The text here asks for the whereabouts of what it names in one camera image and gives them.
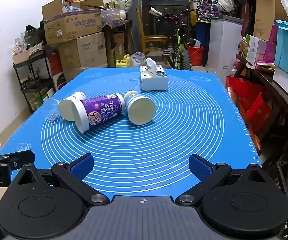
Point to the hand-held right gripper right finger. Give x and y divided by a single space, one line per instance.
199 166

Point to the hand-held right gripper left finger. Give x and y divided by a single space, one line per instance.
82 168

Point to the white paper cup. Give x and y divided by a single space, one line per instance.
140 110
66 108

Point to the purple paper cup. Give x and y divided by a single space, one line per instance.
101 107

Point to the blue silicone mat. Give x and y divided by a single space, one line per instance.
159 142

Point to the clear plastic lid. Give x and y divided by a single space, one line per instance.
52 116

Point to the black metal rack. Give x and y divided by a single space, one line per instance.
25 85

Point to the red paper bags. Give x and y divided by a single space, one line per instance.
249 100

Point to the white tissue box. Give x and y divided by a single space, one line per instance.
154 83

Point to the red white carton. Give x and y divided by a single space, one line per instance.
56 71

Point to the small white bottle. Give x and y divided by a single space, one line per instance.
19 45

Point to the dark wooden shelf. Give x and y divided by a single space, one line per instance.
266 82

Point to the red bucket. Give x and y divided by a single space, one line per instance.
196 56

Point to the yellow plastic jug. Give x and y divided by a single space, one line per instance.
124 61

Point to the black green bicycle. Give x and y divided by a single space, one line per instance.
182 50

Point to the black bag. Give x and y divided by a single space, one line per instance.
34 35

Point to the large closed cardboard box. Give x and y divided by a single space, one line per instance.
89 50

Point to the clear plastic bottle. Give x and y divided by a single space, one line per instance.
137 58

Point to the white chest freezer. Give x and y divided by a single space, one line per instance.
225 45

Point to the green white carton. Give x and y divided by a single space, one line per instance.
251 50

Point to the wooden chair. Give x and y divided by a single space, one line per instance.
154 40

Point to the pink plastic bag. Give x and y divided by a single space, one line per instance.
271 46

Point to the open cardboard box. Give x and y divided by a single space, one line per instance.
71 27

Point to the dark wooden side table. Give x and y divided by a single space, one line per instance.
116 26

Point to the floral fabric bag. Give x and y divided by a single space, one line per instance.
207 6

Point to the tall cardboard box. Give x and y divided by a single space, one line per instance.
266 15

